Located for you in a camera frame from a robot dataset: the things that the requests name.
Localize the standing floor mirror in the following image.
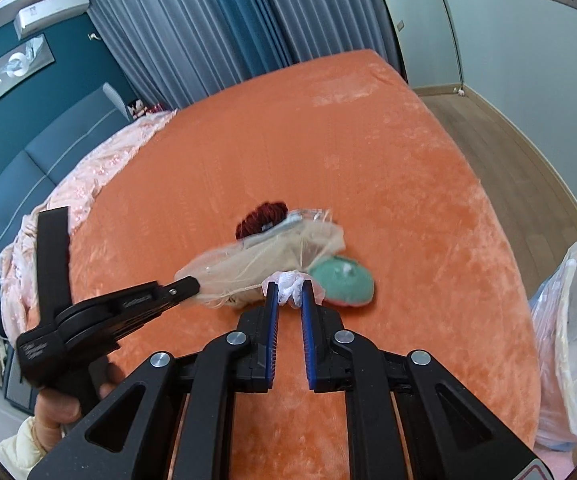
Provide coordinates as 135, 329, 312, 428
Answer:
369, 0, 467, 97

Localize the pink lace quilt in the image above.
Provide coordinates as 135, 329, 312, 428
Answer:
0, 110, 180, 312

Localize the white air conditioner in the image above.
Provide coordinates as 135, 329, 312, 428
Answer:
14, 0, 92, 39

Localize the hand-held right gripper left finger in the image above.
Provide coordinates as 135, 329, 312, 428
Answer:
28, 281, 282, 480

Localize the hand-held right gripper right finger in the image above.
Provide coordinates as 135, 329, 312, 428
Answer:
301, 280, 542, 480

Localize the green round pad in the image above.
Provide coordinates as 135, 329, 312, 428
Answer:
309, 254, 376, 307

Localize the person's left forearm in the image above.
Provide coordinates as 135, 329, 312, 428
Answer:
0, 414, 65, 480

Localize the blue upholstered headboard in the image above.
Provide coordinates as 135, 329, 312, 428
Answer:
0, 85, 135, 307

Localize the dark red scrunchie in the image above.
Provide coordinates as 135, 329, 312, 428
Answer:
235, 201, 290, 241

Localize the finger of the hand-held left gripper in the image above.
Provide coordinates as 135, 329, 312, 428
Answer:
115, 276, 200, 324
37, 207, 72, 322

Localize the grey curtain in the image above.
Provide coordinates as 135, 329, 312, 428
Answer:
86, 0, 250, 112
253, 0, 405, 82

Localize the framed wall art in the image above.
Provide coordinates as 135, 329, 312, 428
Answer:
0, 33, 54, 127

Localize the person's left hand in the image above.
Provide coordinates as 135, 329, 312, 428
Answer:
33, 362, 124, 441

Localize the orange plush blanket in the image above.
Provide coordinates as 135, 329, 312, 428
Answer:
66, 49, 543, 480

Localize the blue curtain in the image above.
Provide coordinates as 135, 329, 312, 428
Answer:
202, 0, 295, 70

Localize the beige mesh bag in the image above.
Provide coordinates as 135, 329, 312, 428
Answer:
174, 208, 346, 310

